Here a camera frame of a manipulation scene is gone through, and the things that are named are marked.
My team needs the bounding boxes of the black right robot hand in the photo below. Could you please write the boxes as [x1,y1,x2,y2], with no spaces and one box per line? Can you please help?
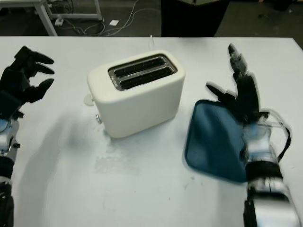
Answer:
[205,44,261,123]

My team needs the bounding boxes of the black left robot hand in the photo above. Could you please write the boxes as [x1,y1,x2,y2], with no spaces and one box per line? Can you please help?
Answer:
[0,46,55,105]

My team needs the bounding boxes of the person in black trousers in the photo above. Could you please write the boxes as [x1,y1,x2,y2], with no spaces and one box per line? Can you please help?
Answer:
[160,0,231,37]

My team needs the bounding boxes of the cream white two-slot toaster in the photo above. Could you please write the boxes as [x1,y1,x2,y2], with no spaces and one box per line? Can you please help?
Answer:
[83,50,187,139]

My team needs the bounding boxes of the dark blue plastic tray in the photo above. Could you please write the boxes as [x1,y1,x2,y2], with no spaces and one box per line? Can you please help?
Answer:
[184,99,250,184]

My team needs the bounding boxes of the dark bulky floor object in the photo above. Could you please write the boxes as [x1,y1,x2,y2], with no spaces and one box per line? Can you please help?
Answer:
[272,0,294,11]

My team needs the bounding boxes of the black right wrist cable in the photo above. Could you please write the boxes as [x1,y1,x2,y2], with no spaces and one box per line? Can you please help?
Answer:
[267,110,292,163]

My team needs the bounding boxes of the white metal-frame desk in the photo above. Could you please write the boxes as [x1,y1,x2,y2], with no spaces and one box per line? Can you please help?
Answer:
[0,0,103,36]

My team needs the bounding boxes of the white floor cable at strip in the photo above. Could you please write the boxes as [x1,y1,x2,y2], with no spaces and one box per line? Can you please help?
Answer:
[59,18,106,36]

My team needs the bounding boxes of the long looping white floor cable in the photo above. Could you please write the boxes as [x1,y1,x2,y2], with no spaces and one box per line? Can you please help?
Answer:
[104,0,163,36]

